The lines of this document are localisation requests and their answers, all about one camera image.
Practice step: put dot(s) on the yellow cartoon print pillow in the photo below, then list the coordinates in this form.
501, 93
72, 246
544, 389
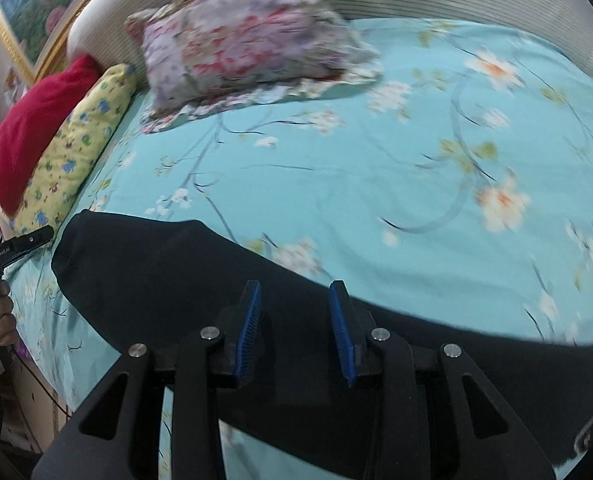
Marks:
71, 154

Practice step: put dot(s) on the black pants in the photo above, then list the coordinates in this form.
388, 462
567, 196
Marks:
138, 280

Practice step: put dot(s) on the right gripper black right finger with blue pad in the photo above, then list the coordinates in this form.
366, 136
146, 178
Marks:
351, 325

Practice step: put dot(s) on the turquoise floral bed sheet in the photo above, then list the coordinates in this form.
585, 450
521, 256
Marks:
457, 188

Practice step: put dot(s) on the purple pink floral pillow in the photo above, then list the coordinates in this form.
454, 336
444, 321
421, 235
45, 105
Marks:
205, 56

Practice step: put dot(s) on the gold framed landscape painting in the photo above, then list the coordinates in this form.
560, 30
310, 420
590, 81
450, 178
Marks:
34, 33

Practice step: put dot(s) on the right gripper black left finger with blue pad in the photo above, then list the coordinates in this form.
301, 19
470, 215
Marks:
238, 326

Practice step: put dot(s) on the red fluffy pillow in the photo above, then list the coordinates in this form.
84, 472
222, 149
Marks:
33, 121

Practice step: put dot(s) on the person's left hand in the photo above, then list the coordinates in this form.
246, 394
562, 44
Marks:
9, 335

